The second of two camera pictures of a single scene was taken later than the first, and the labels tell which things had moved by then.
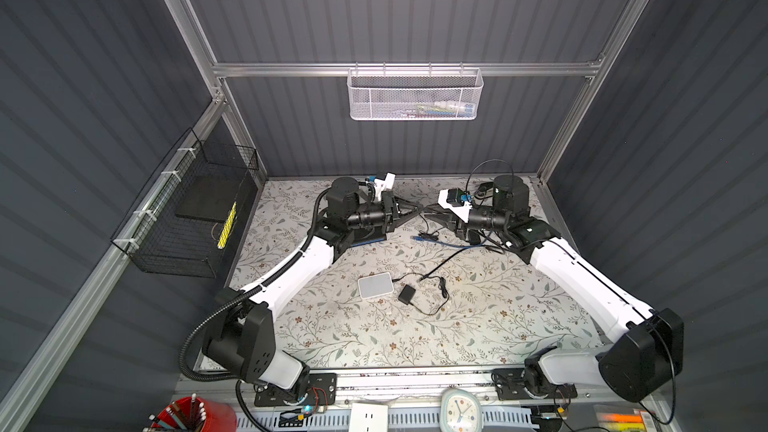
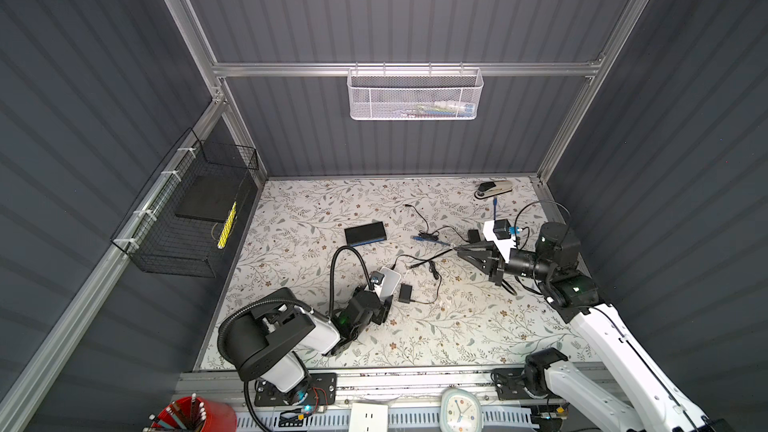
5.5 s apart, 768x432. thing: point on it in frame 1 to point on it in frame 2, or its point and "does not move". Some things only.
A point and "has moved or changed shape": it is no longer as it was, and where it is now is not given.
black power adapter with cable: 408,292 has moved or changed shape
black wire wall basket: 193,214 does not move
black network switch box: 364,239 does not move
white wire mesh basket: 415,94 does not move
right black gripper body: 486,219 to 522,263
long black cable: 457,254 to 438,255
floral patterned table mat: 432,291 does not move
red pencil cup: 194,414 does not move
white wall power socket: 368,418 does not move
